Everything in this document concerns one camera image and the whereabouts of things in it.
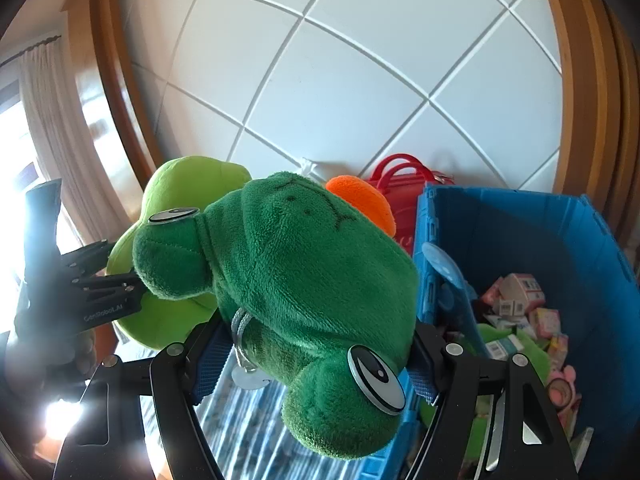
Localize red hard-shell suitcase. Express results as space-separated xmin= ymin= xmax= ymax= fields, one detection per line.
xmin=363 ymin=153 xmax=455 ymax=257

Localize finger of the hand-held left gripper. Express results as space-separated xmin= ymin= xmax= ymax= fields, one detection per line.
xmin=72 ymin=270 xmax=146 ymax=298
xmin=60 ymin=240 xmax=114 ymax=275

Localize dark green frog plush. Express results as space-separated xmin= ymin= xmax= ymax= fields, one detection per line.
xmin=132 ymin=171 xmax=420 ymax=460

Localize person's left hand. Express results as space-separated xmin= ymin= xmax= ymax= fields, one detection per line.
xmin=60 ymin=330 xmax=103 ymax=386

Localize white pleated curtain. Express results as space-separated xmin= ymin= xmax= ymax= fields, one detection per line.
xmin=17 ymin=37 xmax=121 ymax=246

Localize pile of small boxes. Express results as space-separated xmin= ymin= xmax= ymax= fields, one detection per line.
xmin=475 ymin=272 xmax=571 ymax=366

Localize pink tape roll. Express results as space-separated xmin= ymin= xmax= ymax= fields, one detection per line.
xmin=546 ymin=366 xmax=582 ymax=418

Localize wooden headboard frame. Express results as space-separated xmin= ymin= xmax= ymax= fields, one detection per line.
xmin=64 ymin=0 xmax=640 ymax=261

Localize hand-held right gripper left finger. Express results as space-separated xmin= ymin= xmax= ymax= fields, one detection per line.
xmin=52 ymin=319 xmax=237 ymax=480

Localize light green plush toy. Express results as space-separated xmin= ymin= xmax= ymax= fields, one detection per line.
xmin=107 ymin=156 xmax=253 ymax=352

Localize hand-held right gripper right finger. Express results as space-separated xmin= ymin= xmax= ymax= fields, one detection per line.
xmin=407 ymin=322 xmax=582 ymax=480

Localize blue plastic crate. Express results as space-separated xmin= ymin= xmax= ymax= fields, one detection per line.
xmin=360 ymin=184 xmax=638 ymax=480

